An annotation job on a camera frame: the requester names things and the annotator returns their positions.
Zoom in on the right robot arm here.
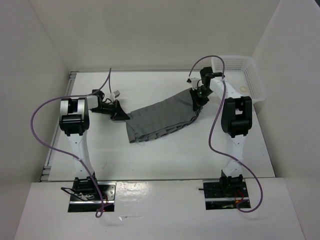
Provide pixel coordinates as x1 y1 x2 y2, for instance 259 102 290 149
187 67 253 197

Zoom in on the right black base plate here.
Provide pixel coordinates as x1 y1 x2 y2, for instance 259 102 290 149
198 179 251 210

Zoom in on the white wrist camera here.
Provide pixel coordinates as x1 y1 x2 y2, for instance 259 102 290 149
186 77 203 91
109 90 121 101

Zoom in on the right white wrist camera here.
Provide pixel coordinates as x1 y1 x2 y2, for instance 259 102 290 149
186 77 203 91

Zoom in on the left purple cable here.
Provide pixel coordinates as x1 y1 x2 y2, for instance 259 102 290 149
29 67 114 218

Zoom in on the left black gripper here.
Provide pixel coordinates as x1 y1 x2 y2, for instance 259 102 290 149
90 99 130 121

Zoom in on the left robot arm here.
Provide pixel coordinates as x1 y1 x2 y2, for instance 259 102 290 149
59 89 129 200

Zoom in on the aluminium table edge rail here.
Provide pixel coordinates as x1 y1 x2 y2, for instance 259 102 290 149
39 71 78 183

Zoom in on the grey pleated skirt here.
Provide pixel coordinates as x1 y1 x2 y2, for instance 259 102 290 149
125 89 203 143

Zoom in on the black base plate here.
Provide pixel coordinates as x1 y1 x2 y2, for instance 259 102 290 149
65 182 116 213
198 179 251 210

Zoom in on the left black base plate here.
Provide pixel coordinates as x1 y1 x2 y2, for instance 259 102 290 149
65 182 116 213

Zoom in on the white plastic basket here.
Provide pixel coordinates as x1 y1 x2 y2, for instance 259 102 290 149
211 55 267 104

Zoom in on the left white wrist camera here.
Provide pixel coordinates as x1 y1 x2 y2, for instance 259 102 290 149
109 90 121 101

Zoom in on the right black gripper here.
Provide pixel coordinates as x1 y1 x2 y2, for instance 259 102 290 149
190 86 214 111

